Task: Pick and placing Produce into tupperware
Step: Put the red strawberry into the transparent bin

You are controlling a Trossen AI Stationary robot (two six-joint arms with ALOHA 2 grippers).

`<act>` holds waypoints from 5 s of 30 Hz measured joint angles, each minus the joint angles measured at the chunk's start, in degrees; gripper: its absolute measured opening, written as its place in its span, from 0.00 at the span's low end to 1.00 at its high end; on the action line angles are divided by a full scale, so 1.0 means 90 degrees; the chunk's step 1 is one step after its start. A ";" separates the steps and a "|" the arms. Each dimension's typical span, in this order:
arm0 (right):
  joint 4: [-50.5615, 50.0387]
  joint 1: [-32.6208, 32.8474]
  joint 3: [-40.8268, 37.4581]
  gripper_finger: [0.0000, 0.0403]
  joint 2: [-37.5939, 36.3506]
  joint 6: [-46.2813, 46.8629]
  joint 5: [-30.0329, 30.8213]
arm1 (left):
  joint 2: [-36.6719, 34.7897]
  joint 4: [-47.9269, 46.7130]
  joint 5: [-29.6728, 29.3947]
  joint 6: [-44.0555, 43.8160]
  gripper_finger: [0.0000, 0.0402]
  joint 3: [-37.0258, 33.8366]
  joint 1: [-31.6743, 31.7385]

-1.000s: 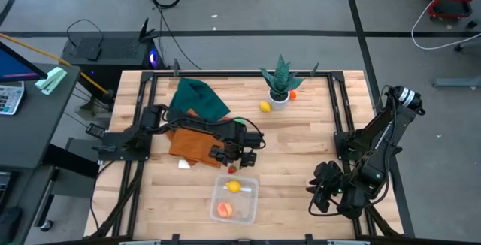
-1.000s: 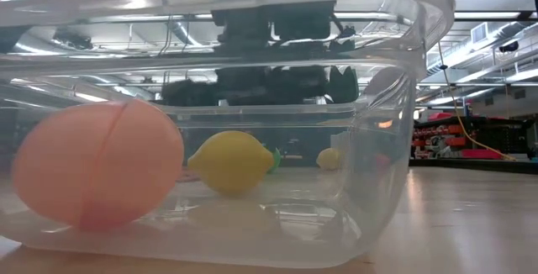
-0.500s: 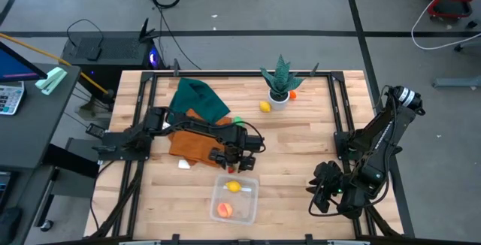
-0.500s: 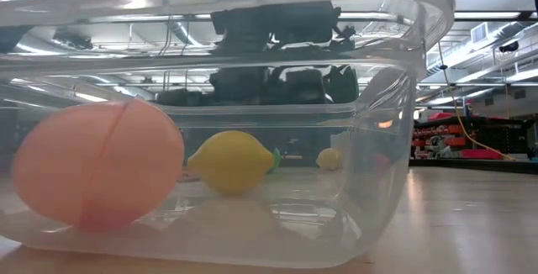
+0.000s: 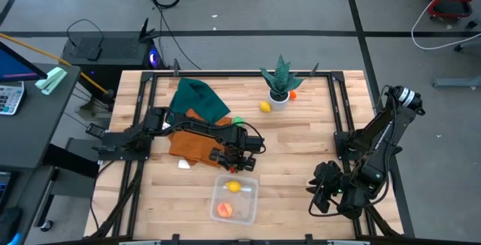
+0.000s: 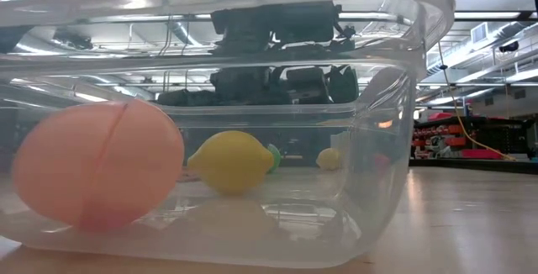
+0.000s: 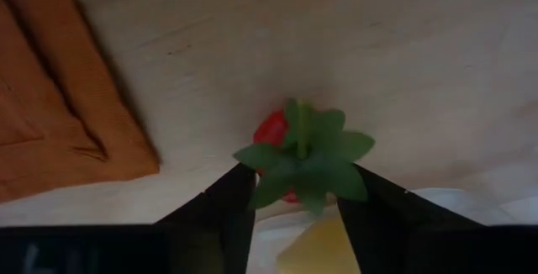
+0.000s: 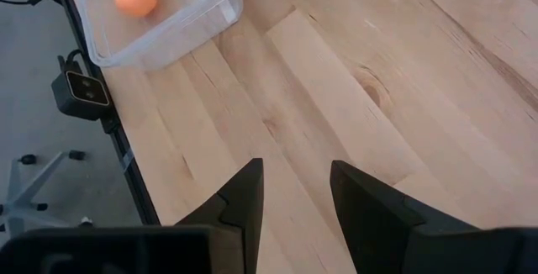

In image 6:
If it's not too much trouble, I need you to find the green toy pear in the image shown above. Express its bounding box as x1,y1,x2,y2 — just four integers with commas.
266,143,282,173

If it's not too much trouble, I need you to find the yellow toy lemon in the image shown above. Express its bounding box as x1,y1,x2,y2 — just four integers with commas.
315,146,342,171
187,129,276,196

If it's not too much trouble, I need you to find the clear plastic tupperware container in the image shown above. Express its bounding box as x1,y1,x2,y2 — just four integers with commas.
0,0,456,270

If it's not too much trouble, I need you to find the peach toy fruit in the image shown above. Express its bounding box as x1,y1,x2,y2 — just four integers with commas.
11,98,186,233

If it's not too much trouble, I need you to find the white ceiling vent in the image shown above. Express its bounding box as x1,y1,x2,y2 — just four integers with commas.
470,21,489,45

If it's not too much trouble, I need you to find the shelf with red bins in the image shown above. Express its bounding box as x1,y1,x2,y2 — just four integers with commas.
411,112,537,161

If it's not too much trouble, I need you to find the pink storage bin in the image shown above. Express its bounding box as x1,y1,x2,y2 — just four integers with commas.
461,149,504,161

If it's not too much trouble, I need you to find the yellow hanging cable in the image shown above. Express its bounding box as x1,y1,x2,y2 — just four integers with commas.
436,40,518,161

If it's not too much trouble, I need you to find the black aluminium table frame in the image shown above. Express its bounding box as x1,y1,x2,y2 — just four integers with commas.
409,158,538,176

